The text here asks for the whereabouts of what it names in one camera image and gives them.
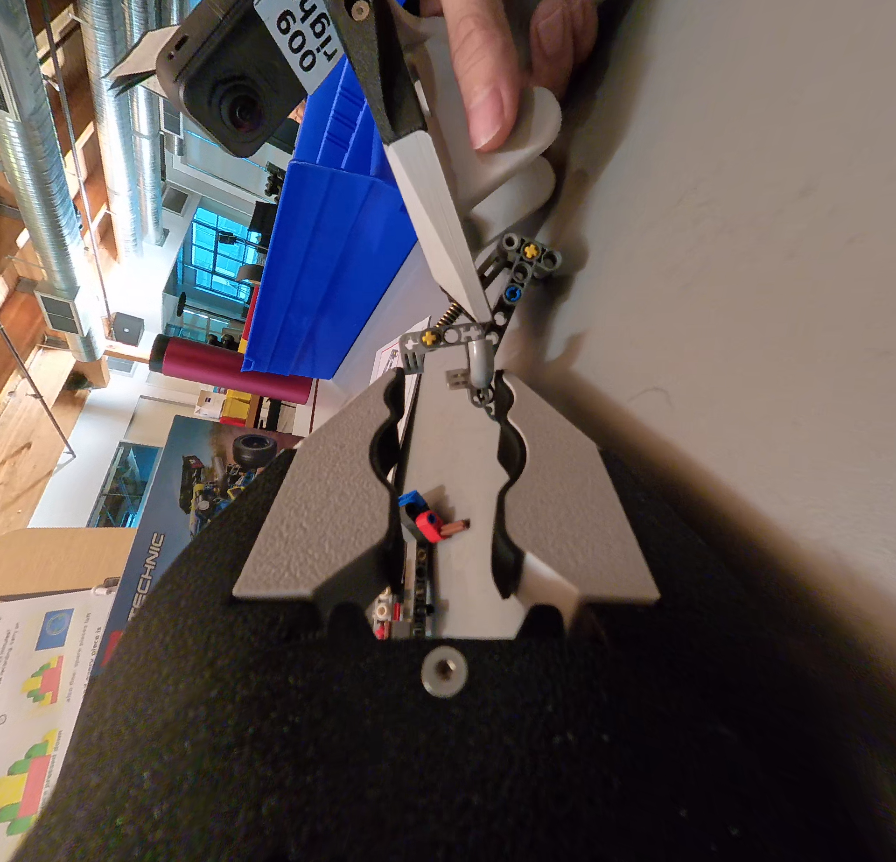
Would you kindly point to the large glass window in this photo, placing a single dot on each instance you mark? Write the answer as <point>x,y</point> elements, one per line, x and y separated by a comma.
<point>217,246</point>

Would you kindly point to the maroon cylindrical post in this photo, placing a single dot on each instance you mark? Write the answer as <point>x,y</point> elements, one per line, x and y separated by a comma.
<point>231,368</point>

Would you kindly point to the blue plastic storage bin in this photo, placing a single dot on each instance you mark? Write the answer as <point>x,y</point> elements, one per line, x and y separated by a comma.
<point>322,267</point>

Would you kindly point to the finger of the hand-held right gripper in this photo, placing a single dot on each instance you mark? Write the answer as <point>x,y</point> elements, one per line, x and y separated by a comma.
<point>434,211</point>

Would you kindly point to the yellow plastic bin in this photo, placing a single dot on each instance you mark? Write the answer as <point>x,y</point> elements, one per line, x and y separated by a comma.
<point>241,407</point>

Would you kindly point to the silver ventilation duct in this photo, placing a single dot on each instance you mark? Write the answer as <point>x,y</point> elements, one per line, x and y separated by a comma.
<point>42,176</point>
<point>119,106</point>

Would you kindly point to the red toy brick connector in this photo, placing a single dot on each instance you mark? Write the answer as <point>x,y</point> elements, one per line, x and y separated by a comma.
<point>427,526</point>

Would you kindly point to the grey toy brick assembly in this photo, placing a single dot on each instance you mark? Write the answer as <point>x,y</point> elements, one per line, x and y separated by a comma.
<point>481,359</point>

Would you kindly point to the black toy brick beam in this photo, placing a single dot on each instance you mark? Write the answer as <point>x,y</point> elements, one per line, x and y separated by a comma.
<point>421,582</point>

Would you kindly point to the person's right hand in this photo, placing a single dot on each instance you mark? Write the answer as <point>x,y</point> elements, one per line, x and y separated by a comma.
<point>483,71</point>

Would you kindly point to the toy buggy set box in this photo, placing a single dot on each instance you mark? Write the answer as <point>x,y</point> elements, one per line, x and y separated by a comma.
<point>203,470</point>

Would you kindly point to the black speaker box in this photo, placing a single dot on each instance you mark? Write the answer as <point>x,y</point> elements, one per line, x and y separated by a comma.
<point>127,330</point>

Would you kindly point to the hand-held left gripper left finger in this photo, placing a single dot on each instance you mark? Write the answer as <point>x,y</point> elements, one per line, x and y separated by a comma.
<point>315,526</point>

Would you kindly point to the brown cardboard box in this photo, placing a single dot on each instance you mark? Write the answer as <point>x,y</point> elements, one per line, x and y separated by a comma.
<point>63,561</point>

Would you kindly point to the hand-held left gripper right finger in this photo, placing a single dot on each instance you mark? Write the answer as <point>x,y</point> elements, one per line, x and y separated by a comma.
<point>581,526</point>

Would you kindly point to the white toy brick piece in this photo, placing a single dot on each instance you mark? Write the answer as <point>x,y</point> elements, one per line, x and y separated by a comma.
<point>383,606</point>

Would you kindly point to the building instruction booklet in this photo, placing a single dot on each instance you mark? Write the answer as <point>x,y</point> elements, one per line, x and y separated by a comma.
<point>392,358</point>

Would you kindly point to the blue toy brick pin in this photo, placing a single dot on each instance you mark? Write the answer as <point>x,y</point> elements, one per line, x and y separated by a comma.
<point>413,499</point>

